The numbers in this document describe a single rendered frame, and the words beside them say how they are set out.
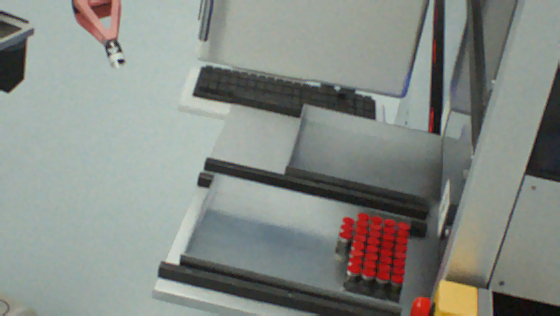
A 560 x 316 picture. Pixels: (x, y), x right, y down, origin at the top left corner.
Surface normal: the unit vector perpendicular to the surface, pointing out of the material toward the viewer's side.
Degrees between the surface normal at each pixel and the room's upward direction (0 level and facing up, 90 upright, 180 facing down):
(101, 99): 0
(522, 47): 90
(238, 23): 90
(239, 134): 0
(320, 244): 0
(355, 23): 90
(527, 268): 90
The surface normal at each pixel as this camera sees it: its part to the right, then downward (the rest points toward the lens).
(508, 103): -0.14, 0.45
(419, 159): 0.18, -0.86
